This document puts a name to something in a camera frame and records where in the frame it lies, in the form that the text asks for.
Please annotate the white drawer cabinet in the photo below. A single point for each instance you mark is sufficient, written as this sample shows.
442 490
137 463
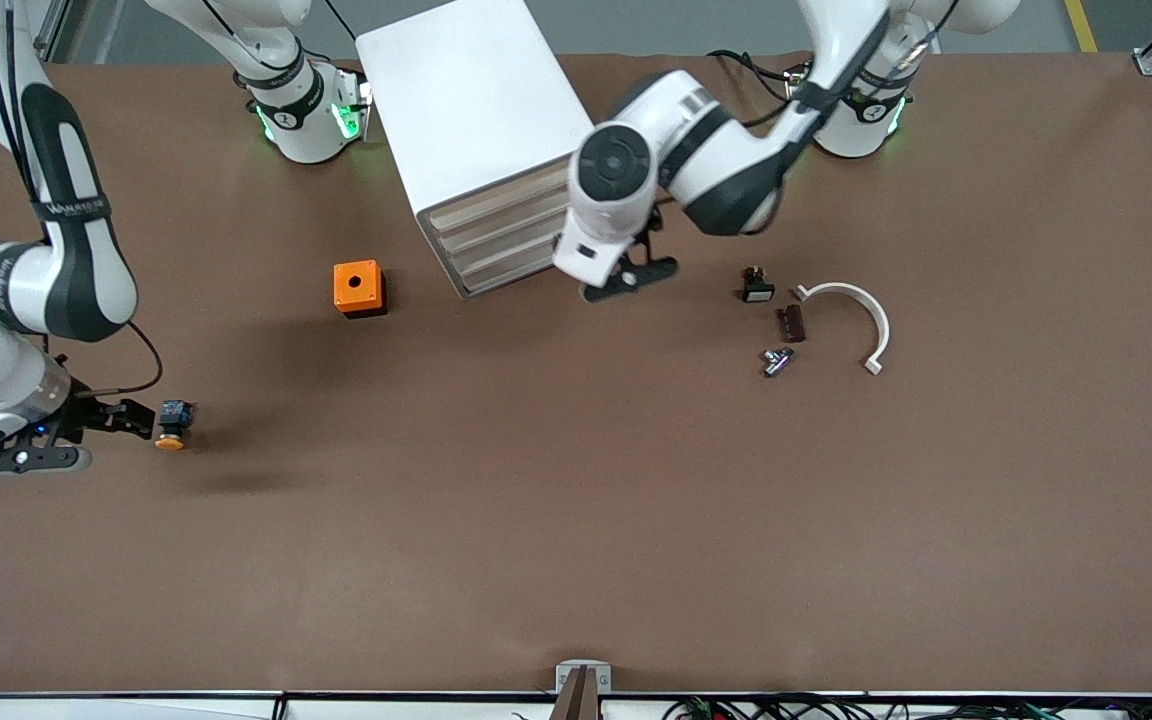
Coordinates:
476 90

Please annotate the white closed drawer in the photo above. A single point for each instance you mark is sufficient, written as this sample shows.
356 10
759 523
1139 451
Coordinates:
496 248
496 270
496 224

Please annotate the grey metal table bracket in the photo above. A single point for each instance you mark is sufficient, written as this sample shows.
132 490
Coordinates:
568 680

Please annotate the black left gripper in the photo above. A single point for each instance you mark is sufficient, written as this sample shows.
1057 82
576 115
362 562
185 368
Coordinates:
653 219

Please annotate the small silver metal part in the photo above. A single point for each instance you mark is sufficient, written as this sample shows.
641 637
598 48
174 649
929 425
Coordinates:
776 362

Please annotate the black switch white face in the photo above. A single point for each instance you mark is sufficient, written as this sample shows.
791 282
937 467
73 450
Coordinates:
758 290

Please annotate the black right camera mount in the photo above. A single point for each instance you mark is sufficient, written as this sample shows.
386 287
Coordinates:
6 460

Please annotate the small brown block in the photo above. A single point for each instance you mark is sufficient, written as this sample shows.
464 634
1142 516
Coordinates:
791 323

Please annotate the white curved plastic arc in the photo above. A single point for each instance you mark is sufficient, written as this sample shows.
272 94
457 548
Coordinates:
876 320

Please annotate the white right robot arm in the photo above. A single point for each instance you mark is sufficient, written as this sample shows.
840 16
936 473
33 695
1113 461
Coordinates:
76 270

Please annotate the orange box with hole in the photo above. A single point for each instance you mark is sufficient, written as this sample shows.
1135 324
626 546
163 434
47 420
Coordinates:
356 285

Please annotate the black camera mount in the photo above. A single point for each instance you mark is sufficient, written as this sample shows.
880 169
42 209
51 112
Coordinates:
636 275
6 460

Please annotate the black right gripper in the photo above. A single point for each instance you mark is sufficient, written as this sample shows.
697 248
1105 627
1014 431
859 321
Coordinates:
86 413

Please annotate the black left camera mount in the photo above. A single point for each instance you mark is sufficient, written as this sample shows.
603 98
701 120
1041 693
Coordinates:
636 275

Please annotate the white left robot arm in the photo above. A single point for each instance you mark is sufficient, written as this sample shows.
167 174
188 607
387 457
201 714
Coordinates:
716 150

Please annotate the white table edge rail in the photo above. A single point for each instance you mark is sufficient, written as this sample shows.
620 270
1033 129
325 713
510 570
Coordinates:
86 708

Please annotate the orange button black body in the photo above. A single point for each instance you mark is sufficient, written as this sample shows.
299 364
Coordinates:
174 420

